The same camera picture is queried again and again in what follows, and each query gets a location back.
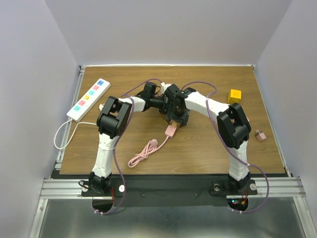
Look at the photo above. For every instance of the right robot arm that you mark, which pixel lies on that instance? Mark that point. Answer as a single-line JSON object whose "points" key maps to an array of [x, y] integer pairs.
{"points": [[229, 121]]}

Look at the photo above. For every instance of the pink power strip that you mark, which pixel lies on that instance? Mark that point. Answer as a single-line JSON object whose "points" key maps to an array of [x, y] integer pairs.
{"points": [[171, 129]]}

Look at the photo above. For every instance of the pink plug adapter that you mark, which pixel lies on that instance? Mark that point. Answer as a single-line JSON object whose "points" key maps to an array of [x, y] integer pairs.
{"points": [[260, 136]]}

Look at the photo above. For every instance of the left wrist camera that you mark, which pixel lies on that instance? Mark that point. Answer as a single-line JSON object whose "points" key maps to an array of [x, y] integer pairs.
{"points": [[164, 85]]}

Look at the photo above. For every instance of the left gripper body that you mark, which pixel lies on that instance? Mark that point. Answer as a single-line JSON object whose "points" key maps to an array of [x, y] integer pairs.
{"points": [[161, 103]]}

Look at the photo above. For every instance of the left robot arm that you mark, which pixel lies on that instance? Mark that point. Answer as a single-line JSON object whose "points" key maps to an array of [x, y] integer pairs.
{"points": [[112, 123]]}

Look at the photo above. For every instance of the yellow cube socket adapter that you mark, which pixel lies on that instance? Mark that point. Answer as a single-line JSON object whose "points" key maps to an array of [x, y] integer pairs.
{"points": [[234, 96]]}

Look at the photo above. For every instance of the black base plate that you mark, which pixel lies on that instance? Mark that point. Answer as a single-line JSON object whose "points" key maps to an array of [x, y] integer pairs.
{"points": [[168, 191]]}

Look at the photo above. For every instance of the white power strip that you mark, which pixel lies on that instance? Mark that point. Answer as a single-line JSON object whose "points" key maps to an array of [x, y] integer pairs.
{"points": [[86, 102]]}

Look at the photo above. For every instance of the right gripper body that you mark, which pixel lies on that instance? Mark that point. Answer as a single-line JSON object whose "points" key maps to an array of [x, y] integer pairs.
{"points": [[181, 115]]}

